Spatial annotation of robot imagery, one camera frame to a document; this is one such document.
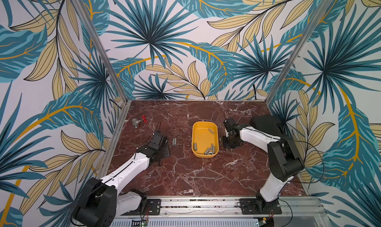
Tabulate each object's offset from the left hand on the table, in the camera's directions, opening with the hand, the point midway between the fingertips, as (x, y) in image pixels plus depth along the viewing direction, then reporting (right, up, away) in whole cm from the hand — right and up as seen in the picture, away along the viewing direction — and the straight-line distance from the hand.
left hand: (165, 152), depth 86 cm
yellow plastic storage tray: (+24, +6, +12) cm, 28 cm away
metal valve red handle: (-24, +17, +17) cm, 34 cm away
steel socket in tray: (+18, +2, +6) cm, 19 cm away
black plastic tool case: (+70, +15, +14) cm, 73 cm away
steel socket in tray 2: (+29, +10, +16) cm, 34 cm away
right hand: (+37, +3, +8) cm, 38 cm away
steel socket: (+4, +5, +10) cm, 11 cm away
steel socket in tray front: (+27, -1, +6) cm, 28 cm away
